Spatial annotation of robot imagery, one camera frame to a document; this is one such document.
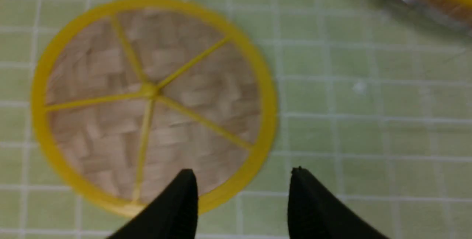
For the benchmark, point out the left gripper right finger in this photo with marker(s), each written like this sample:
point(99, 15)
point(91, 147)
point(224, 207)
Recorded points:
point(315, 213)

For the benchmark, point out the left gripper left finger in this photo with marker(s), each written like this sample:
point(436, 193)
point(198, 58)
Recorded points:
point(171, 215)

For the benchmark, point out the woven bamboo steamer lid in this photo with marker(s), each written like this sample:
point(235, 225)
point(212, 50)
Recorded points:
point(133, 91)

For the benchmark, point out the green checkered tablecloth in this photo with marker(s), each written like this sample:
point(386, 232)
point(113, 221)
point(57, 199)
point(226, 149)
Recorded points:
point(374, 101)

